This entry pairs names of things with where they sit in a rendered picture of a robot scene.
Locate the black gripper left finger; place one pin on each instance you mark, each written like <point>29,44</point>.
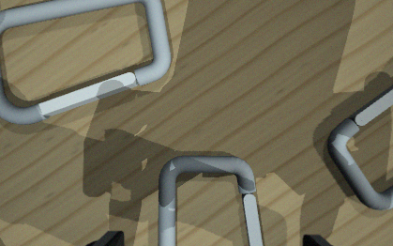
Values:
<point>110,238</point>

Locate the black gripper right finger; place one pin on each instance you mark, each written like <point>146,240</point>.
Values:
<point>315,240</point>

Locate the grey carabiner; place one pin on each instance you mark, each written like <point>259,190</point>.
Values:
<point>206,164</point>
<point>62,8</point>
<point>336,145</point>

